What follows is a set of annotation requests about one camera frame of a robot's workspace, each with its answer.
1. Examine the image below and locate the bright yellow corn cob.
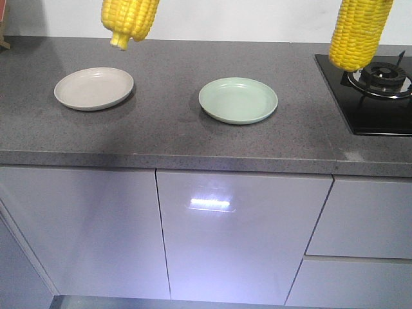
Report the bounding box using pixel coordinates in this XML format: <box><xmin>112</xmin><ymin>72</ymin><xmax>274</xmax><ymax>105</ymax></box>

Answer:
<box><xmin>101</xmin><ymin>0</ymin><xmax>160</xmax><ymax>51</ymax></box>

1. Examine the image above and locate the yellow corn cob white tip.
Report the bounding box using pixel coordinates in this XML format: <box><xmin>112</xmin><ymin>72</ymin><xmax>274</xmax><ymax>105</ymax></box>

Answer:
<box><xmin>329</xmin><ymin>0</ymin><xmax>393</xmax><ymax>72</ymax></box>

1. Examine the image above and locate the grey middle cabinet door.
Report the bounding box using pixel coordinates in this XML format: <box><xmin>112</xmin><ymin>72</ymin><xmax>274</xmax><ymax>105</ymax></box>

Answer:
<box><xmin>156</xmin><ymin>170</ymin><xmax>332</xmax><ymax>304</ymax></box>

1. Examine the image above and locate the grey corner cabinet door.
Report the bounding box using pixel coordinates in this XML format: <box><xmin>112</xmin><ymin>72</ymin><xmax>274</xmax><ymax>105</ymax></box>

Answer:
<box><xmin>1</xmin><ymin>167</ymin><xmax>169</xmax><ymax>299</ymax></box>

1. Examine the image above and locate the grey upper cabinet drawer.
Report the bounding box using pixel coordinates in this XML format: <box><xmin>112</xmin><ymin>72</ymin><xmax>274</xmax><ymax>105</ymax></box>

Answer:
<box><xmin>307</xmin><ymin>176</ymin><xmax>411</xmax><ymax>259</ymax></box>

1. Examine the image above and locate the grey cabinet drawer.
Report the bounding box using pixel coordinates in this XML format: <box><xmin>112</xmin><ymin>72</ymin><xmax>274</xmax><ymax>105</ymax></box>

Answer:
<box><xmin>286</xmin><ymin>259</ymin><xmax>411</xmax><ymax>308</ymax></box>
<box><xmin>307</xmin><ymin>176</ymin><xmax>411</xmax><ymax>259</ymax></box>

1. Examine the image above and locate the grey lower cabinet drawer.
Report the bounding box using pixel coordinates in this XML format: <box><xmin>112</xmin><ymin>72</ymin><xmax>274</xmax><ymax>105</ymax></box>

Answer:
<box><xmin>286</xmin><ymin>259</ymin><xmax>411</xmax><ymax>308</ymax></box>

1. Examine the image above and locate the black glass gas stove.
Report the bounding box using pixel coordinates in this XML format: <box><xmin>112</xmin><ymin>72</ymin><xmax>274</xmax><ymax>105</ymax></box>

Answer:
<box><xmin>315</xmin><ymin>52</ymin><xmax>411</xmax><ymax>136</ymax></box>

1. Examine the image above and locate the grey side cabinet panel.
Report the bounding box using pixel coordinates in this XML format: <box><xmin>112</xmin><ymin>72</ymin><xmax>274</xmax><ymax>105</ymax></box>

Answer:
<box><xmin>1</xmin><ymin>203</ymin><xmax>54</xmax><ymax>308</ymax></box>

